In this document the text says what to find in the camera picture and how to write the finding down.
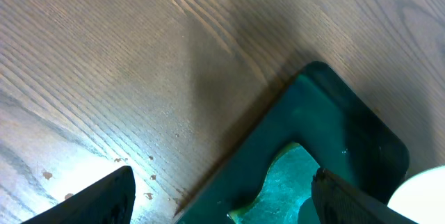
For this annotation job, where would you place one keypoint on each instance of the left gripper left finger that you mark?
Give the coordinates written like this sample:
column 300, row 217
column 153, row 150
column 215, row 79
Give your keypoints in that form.
column 109, row 200

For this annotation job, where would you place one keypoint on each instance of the light green plate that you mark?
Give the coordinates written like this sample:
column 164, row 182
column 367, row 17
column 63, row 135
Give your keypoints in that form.
column 421, row 197

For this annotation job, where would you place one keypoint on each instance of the black rectangular tray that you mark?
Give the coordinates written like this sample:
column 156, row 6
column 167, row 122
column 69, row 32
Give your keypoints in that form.
column 319, row 113

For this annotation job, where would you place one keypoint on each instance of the green sponge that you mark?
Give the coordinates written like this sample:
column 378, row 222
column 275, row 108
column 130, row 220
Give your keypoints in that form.
column 286, row 194

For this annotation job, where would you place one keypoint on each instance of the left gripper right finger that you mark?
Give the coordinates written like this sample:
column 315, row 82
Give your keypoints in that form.
column 337, row 201

